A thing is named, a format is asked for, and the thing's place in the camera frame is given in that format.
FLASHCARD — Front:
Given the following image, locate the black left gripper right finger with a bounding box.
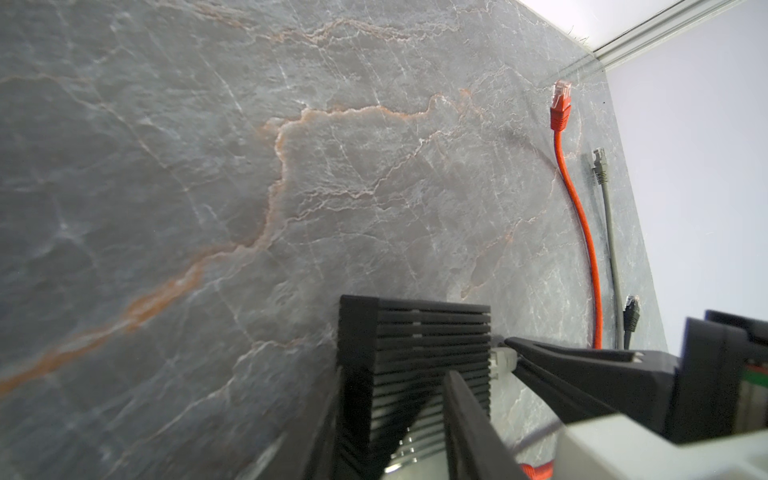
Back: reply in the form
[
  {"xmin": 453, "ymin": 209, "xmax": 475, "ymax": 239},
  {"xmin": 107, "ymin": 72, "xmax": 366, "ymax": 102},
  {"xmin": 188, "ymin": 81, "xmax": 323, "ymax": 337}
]
[{"xmin": 442, "ymin": 371, "xmax": 528, "ymax": 480}]

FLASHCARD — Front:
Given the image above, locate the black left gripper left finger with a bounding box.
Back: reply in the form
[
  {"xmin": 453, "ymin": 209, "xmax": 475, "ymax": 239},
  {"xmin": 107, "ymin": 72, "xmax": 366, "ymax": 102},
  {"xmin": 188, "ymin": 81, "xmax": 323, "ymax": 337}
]
[{"xmin": 255, "ymin": 367, "xmax": 342, "ymax": 479}]

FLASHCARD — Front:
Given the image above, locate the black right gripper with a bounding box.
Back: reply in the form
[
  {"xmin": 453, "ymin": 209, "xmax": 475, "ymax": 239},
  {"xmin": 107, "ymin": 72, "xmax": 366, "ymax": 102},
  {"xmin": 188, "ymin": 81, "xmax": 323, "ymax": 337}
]
[{"xmin": 504, "ymin": 310, "xmax": 767, "ymax": 444}]

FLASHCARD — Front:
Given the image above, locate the black cable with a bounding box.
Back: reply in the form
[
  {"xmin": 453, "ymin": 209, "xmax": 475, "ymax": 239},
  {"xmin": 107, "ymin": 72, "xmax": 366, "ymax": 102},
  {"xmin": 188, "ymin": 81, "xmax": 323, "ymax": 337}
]
[{"xmin": 621, "ymin": 294, "xmax": 642, "ymax": 351}]

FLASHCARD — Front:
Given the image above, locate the black ribbed network switch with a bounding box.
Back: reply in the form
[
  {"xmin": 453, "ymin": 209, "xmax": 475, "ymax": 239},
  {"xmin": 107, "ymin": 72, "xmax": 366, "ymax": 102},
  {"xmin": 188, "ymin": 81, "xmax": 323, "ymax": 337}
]
[{"xmin": 337, "ymin": 295, "xmax": 491, "ymax": 479}]

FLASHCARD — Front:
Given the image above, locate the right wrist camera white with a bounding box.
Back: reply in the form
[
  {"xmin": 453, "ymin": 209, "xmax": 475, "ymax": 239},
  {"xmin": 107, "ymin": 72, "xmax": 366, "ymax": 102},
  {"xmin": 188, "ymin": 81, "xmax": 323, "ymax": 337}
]
[{"xmin": 552, "ymin": 414, "xmax": 767, "ymax": 479}]

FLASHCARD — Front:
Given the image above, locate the red ethernet cable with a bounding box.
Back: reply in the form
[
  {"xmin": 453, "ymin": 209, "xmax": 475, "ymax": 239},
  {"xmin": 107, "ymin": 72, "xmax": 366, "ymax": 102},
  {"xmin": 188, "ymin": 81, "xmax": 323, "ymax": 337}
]
[{"xmin": 519, "ymin": 80, "xmax": 604, "ymax": 480}]

